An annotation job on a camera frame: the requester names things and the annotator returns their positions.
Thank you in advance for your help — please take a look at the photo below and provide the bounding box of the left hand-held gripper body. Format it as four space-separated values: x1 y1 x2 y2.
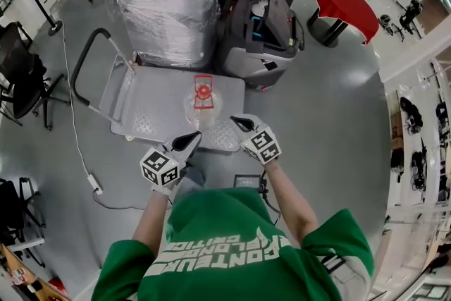
140 137 198 195

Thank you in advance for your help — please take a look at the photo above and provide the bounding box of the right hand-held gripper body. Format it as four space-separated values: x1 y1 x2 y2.
235 118 283 166

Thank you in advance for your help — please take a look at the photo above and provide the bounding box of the clear water jug red cap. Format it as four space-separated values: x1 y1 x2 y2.
183 73 226 133

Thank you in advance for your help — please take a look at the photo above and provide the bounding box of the grey platform cart black handle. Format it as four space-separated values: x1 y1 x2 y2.
69 27 247 153

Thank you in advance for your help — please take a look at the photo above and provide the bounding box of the person's right forearm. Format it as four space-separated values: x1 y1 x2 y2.
262 160 321 248

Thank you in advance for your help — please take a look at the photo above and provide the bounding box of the person's left forearm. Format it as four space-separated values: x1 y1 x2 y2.
130 185 179 253

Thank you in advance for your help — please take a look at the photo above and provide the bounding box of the black power brick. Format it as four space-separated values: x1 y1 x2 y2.
233 173 264 192

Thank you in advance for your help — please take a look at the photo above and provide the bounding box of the open grey equipment case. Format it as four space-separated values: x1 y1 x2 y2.
215 0 307 92

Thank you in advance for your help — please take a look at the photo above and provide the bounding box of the green printed shirt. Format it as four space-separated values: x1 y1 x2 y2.
90 186 376 301

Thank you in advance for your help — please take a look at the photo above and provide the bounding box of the plastic-wrapped grey machine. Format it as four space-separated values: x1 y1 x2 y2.
104 0 222 70

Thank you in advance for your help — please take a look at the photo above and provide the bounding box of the black folding chair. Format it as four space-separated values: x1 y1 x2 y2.
0 176 47 269

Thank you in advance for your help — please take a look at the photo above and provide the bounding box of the round table red cloth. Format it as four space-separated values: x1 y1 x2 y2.
305 0 381 47

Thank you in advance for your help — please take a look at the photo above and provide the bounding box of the black office chair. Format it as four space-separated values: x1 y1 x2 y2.
0 20 73 132

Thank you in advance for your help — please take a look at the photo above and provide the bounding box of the open cardboard box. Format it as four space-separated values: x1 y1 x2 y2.
0 242 73 301

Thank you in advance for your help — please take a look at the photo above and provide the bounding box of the black tripod equipment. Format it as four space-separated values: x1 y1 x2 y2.
378 0 424 44

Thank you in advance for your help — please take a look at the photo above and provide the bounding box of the black cable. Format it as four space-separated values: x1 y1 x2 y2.
259 169 283 227

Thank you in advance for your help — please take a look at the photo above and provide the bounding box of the white cable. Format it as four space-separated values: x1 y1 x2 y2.
60 20 93 178

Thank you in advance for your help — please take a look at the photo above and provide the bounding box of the white shelf with cables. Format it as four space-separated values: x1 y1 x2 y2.
383 58 451 219

